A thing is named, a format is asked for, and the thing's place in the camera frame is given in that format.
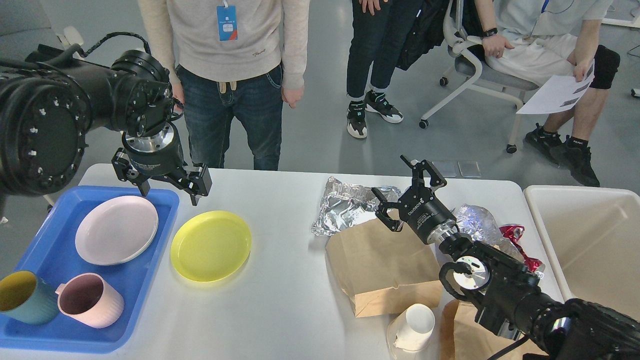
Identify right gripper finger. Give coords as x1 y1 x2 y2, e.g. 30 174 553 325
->
371 187 403 232
400 155 448 192

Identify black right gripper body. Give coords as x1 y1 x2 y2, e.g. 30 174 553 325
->
398 186 457 245

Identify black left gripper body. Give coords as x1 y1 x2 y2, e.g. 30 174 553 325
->
122 122 185 177

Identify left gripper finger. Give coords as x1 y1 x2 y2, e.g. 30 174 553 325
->
173 162 213 207
110 148 151 198

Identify yellow plastic plate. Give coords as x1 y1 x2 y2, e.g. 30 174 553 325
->
170 210 252 283

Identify pink ribbed mug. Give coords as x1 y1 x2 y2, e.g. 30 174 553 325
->
55 272 125 329

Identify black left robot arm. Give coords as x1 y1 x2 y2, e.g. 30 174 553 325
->
0 44 212 205

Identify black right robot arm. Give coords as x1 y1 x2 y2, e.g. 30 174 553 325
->
372 160 640 360

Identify crumpled foil ball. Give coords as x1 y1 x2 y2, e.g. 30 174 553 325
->
454 203 524 263

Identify brown paper bag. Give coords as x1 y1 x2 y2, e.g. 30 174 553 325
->
326 219 443 318
439 299 546 360

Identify crumpled aluminium foil sheet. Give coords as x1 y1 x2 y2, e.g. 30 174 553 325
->
310 177 380 237

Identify pink plate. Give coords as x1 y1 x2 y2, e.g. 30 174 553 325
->
75 195 159 265

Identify white paper cup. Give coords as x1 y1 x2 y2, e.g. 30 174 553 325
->
386 303 435 360

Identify blue plastic tray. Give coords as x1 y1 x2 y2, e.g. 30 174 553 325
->
0 186 179 354

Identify person in beige sweater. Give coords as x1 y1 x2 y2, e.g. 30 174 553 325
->
138 0 310 171

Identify white grey office chair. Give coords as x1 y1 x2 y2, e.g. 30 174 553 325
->
418 0 538 129

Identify person in dark jeans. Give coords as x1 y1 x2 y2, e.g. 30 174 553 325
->
346 0 449 139

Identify white paper sheets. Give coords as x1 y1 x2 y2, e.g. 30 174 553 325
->
516 61 595 115

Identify beige plastic bin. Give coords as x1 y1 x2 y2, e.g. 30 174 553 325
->
524 186 640 320

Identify teal yellow mug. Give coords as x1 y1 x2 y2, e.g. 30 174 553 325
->
0 270 60 325

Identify seated person in white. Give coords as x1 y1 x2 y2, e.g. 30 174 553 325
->
474 0 620 187

